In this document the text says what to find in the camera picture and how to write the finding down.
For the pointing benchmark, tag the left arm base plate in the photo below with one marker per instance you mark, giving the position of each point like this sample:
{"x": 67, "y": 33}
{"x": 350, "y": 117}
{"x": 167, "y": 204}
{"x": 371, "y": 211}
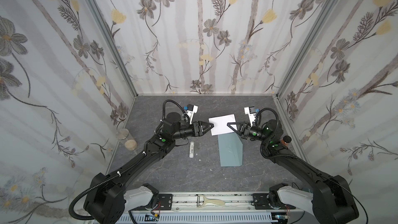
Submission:
{"x": 161, "y": 202}

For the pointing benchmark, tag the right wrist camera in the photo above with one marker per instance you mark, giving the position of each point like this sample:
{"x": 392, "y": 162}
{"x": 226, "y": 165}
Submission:
{"x": 251, "y": 112}

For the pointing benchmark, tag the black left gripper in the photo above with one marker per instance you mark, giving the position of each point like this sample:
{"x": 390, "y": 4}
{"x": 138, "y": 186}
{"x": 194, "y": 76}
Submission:
{"x": 195, "y": 129}

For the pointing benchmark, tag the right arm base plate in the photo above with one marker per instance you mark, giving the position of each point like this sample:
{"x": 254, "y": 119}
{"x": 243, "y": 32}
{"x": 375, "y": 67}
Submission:
{"x": 261, "y": 201}

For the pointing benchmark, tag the aluminium mounting rail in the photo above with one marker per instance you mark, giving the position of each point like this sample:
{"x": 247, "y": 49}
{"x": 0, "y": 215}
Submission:
{"x": 285, "y": 198}

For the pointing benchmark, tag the white glue stick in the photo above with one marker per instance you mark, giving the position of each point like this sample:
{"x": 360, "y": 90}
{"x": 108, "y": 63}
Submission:
{"x": 191, "y": 149}

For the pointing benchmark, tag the cream plastic peeler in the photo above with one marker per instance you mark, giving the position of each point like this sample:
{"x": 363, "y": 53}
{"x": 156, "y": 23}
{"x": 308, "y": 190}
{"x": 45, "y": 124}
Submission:
{"x": 203, "y": 201}

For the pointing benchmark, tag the amber bottle black cap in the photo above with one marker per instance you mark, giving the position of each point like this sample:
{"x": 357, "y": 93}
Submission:
{"x": 286, "y": 140}

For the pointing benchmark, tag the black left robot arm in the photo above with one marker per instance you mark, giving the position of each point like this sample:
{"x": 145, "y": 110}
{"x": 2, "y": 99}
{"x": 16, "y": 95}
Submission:
{"x": 105, "y": 201}

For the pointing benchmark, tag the light green envelope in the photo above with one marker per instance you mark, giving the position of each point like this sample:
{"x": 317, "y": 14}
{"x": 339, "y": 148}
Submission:
{"x": 230, "y": 150}

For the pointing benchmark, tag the white slotted cable duct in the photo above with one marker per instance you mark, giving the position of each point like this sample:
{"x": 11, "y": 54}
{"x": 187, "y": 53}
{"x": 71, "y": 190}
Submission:
{"x": 198, "y": 218}

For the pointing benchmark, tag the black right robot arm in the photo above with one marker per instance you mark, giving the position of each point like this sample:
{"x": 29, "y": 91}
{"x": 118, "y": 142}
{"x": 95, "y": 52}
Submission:
{"x": 330, "y": 200}

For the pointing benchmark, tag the white floral letter paper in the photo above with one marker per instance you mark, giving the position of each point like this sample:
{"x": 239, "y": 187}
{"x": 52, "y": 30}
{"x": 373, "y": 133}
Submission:
{"x": 220, "y": 124}

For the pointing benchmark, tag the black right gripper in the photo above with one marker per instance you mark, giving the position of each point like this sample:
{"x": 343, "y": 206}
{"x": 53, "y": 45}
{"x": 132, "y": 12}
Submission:
{"x": 244, "y": 129}

